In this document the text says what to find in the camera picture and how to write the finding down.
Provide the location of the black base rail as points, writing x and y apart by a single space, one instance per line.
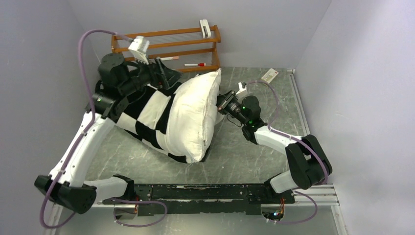
213 198

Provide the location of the white marker red cap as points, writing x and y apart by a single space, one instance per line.
195 65

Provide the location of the wooden shelf rack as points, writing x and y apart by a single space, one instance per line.
186 43

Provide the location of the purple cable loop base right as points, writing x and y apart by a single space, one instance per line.
278 216

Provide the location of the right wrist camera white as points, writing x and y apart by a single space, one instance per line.
243 91

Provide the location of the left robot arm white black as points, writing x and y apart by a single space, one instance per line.
65 185

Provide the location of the white marker pink cap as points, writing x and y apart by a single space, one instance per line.
170 58

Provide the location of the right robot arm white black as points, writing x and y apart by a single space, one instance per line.
307 161

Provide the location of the white clip on rack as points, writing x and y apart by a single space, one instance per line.
205 29

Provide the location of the black white checkered pillowcase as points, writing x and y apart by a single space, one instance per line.
147 118

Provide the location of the small white green box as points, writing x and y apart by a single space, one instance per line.
270 75

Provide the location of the white pillow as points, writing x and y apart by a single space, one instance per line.
192 117

